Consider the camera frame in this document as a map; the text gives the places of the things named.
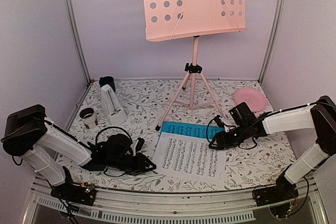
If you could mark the aluminium front rail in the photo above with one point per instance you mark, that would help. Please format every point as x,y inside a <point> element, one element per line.
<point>121,206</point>

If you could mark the blue sheet music page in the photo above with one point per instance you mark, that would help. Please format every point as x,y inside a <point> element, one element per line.
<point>192,130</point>

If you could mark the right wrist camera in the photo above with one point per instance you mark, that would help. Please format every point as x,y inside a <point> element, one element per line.
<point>220,123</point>

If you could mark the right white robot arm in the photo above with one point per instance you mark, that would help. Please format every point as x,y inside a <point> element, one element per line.
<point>314,121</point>

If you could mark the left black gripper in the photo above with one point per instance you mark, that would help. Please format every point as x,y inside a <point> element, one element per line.
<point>140,167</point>

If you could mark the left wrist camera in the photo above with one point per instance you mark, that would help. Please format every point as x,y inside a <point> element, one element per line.
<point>137,145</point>

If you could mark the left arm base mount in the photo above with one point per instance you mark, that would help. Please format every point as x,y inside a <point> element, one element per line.
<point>84,194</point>

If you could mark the right aluminium frame post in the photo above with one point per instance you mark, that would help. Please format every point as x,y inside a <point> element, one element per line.
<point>271,41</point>

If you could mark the pink plate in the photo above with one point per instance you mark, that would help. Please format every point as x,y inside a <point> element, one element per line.
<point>255,100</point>

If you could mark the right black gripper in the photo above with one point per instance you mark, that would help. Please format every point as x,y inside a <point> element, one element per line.
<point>222,141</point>

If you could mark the aluminium frame post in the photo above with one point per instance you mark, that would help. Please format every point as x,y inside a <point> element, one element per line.
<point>271,41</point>
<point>76,38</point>

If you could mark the white metronome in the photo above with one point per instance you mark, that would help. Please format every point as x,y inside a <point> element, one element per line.
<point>112,110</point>

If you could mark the floral table mat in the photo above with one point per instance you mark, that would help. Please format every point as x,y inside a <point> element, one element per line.
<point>144,101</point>

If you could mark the pink music stand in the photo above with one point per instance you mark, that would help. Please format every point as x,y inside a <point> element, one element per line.
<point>175,19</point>

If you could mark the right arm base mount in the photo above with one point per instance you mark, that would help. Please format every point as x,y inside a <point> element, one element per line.
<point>281,191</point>

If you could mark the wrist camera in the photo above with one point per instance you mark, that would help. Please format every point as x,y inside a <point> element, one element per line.
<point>137,145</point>
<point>220,123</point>

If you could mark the white paper cup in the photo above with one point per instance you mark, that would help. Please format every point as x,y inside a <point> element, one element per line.
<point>89,118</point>

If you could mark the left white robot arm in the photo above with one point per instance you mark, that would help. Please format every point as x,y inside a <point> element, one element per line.
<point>29,132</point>

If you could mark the left aluminium frame post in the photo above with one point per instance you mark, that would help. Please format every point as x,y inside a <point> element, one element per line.
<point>76,38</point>

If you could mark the white sheet music page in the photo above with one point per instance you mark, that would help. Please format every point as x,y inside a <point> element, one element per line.
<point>189,158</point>

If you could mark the dark blue mug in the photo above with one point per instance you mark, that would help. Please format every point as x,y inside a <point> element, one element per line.
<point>108,80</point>

